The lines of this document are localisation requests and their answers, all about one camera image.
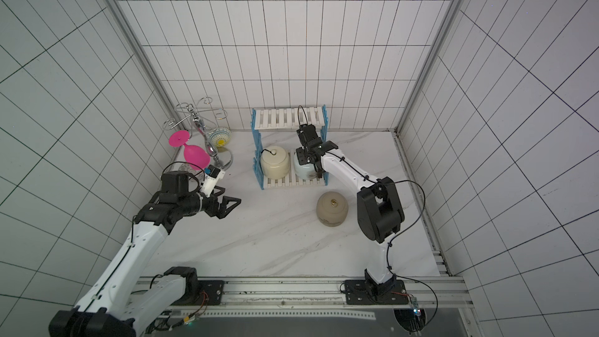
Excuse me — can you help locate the light blue tea canister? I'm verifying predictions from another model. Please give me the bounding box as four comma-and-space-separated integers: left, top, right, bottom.
293, 158, 318, 181

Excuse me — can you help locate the cream tea canister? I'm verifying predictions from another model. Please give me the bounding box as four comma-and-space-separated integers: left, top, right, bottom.
260, 145, 290, 179

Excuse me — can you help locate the large beige tea canister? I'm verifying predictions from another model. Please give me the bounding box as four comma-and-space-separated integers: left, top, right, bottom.
316, 191, 349, 227

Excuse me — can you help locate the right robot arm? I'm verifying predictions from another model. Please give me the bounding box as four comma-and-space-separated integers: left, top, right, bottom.
296, 123, 405, 297

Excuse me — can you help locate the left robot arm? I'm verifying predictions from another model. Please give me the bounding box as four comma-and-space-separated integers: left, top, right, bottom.
48, 165, 241, 336

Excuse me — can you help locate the blue white slatted shelf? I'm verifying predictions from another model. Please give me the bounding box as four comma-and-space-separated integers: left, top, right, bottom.
251, 105, 329, 190

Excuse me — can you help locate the pink plastic wine glass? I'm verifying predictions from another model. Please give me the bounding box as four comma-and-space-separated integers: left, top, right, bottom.
168, 130, 211, 171

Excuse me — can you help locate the yellow blue patterned bowl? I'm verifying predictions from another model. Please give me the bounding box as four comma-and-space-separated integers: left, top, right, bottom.
208, 127, 232, 148

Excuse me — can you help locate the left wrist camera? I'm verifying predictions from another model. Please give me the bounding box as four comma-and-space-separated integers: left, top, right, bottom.
200, 165, 226, 197

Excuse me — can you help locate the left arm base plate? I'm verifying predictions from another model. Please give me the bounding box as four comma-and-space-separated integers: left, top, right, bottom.
187, 280, 226, 308

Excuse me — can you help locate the chrome wire glass rack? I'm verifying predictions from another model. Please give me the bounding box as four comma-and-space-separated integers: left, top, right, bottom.
163, 102, 233, 170

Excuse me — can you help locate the left base cable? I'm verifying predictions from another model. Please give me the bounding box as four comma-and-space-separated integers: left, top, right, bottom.
139, 289, 210, 333

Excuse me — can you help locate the base cable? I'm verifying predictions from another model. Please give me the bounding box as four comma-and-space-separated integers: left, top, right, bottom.
139, 289, 210, 333
387, 179, 438, 333

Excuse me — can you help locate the right base cable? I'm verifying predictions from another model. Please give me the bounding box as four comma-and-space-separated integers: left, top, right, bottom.
387, 179, 438, 333

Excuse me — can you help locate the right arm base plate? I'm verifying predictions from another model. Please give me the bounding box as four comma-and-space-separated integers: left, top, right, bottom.
341, 279, 410, 306

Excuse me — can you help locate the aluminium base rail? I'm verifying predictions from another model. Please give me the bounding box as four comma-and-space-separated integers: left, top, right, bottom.
158, 276, 475, 323

